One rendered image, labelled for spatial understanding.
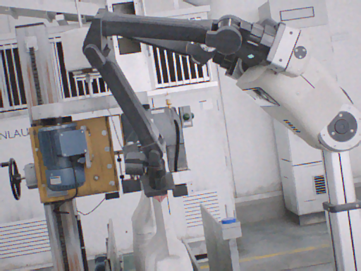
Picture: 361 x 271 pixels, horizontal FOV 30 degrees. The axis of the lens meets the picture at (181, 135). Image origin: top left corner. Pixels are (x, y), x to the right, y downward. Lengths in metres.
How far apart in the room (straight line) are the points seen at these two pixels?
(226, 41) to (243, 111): 5.09
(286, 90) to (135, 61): 3.08
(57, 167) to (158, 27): 0.91
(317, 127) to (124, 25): 0.68
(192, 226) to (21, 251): 1.42
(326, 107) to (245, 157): 4.86
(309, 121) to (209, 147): 3.51
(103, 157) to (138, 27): 1.00
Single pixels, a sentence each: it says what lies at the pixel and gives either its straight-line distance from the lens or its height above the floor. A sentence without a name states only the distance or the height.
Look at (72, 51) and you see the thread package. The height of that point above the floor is 1.60.
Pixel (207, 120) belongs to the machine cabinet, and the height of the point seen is 1.16.
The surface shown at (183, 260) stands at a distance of 2.37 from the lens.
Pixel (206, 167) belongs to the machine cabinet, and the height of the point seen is 0.77.
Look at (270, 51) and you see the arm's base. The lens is 1.83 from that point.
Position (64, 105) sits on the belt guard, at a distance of 2.55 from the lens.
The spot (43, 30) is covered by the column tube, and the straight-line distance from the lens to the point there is 2.84.
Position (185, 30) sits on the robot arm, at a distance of 1.85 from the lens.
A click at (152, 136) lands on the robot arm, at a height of 1.26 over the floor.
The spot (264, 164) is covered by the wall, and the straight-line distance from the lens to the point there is 6.96.
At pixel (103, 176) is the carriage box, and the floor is 1.09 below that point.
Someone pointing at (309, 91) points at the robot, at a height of 1.33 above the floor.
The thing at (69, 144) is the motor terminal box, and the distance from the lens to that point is 2.50.
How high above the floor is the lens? 1.36
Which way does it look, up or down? 3 degrees down
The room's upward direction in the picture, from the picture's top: 9 degrees counter-clockwise
